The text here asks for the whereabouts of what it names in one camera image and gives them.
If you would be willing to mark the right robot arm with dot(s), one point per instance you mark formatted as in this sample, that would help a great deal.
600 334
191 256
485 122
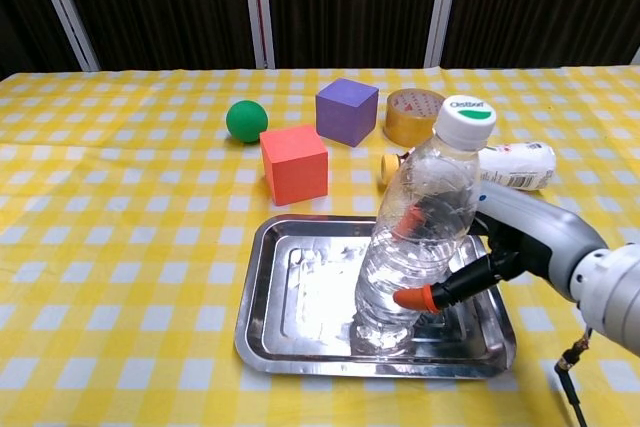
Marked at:
615 292

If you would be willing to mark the red foam cube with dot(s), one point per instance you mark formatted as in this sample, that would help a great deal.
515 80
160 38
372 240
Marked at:
295 167

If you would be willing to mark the clear tape roll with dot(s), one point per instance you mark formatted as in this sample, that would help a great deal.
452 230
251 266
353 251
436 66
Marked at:
400 128

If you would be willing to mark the white frame post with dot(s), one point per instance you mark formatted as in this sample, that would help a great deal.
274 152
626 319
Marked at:
442 12
65 12
258 12

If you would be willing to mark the yellow white checked tablecloth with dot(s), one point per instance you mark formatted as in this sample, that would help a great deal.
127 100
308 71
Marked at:
125 222

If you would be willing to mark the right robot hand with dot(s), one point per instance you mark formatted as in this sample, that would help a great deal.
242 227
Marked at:
540 227

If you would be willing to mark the white labelled bottle yellow cap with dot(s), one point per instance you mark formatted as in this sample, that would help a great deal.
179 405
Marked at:
520 164

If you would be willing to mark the purple foam cube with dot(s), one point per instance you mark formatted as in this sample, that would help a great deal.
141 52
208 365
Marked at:
345 112

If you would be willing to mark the transparent plastic bottle white cap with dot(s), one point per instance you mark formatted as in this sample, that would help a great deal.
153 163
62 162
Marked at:
440 172

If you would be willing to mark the black pleated curtain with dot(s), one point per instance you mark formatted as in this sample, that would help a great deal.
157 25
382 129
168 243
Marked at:
165 7

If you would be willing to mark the green ball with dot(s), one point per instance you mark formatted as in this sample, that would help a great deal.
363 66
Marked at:
247 122

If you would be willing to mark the steel tray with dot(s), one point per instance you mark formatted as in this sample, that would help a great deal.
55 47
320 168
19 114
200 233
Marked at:
300 287

